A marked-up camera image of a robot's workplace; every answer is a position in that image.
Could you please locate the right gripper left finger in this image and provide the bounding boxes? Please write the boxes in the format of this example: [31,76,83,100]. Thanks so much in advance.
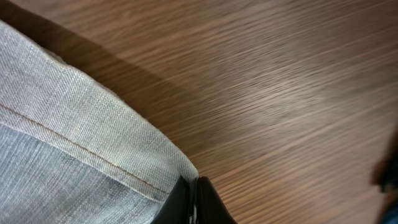
[151,177,190,224]

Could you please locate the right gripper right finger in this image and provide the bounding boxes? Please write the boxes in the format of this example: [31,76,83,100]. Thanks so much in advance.
[197,177,237,224]

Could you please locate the light blue denim shorts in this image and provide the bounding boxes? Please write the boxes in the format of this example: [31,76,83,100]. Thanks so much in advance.
[1,23,198,223]

